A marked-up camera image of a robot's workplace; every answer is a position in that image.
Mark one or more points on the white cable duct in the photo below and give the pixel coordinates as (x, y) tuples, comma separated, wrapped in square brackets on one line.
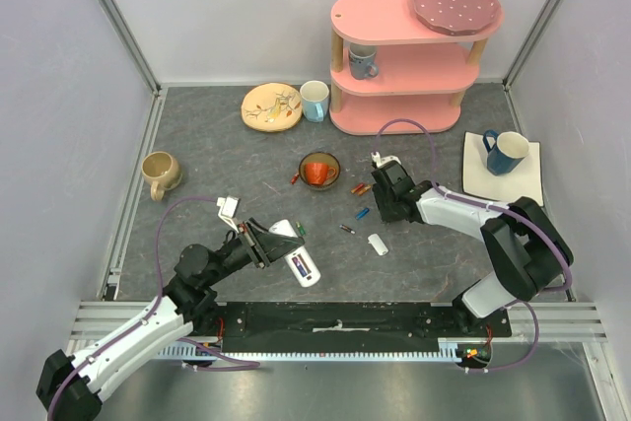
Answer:
[(442, 351)]

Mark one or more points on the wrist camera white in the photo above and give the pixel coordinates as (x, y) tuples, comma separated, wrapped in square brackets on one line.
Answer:
[(379, 161), (227, 210)]

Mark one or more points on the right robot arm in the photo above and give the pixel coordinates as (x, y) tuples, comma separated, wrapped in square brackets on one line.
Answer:
[(525, 249)]

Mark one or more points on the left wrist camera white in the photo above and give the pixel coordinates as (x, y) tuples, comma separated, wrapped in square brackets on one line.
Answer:
[(227, 210)]

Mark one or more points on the white battery cover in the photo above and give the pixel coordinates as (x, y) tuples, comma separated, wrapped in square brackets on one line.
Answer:
[(377, 244)]

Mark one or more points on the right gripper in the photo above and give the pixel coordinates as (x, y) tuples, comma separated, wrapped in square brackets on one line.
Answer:
[(389, 192)]

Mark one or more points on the beige mug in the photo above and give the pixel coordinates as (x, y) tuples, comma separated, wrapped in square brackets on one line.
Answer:
[(162, 172)]

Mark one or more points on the pink dotted plate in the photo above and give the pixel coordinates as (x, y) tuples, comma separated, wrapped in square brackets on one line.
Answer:
[(457, 17)]

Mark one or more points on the grey mug on shelf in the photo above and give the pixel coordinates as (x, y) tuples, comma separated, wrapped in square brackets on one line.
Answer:
[(362, 61)]

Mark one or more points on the white square plate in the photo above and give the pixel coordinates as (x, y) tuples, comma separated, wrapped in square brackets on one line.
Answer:
[(523, 180)]

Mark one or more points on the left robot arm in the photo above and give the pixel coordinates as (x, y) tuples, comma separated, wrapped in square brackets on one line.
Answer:
[(75, 387)]

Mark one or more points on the yellow floral plate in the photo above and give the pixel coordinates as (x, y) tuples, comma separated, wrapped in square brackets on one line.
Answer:
[(272, 107)]

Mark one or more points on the dark blue mug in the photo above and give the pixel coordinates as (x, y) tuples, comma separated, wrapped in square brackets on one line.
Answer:
[(504, 150)]

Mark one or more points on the orange cup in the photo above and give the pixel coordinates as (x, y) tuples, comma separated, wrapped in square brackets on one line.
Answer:
[(317, 173)]

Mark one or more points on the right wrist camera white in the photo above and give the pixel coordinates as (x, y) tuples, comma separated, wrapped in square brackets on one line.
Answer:
[(379, 161)]

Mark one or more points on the light blue mug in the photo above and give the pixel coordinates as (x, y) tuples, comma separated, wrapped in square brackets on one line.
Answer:
[(315, 100)]

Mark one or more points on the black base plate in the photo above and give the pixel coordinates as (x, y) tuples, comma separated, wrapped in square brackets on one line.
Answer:
[(344, 325)]

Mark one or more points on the pink three-tier shelf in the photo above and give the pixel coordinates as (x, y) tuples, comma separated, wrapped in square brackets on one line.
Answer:
[(423, 75)]

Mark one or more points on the white remote control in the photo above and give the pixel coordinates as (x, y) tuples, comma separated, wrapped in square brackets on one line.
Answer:
[(284, 228)]

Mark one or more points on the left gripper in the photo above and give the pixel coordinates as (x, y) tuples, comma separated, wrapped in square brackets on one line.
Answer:
[(264, 245)]

